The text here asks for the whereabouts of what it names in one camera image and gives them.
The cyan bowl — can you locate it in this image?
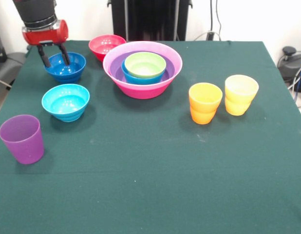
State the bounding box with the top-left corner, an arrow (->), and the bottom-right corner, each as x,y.
41,83 -> 91,122

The dark green tablecloth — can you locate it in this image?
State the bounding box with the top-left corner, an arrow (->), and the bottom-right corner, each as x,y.
0,40 -> 301,234

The purple bowl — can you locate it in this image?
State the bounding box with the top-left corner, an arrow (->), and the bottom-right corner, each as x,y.
109,51 -> 176,85

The green bowl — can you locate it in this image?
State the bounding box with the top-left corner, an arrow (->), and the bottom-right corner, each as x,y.
124,52 -> 167,79

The dark blue bowl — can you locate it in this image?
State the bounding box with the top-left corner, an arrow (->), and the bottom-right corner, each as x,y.
44,52 -> 87,84

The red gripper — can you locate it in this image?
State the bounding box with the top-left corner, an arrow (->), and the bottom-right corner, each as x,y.
21,19 -> 71,68

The large pink bowl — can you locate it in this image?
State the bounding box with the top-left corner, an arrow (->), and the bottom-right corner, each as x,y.
102,40 -> 184,100

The small red-pink bowl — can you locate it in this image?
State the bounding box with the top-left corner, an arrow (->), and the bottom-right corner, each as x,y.
88,34 -> 127,62

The purple cup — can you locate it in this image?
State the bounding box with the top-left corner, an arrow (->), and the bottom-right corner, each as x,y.
0,114 -> 45,165

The blue ringed flat-bottom bowl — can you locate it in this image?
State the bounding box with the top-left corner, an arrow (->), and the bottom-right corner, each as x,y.
121,60 -> 166,85

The yellow cup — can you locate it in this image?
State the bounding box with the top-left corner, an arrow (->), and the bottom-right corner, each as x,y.
225,75 -> 260,105

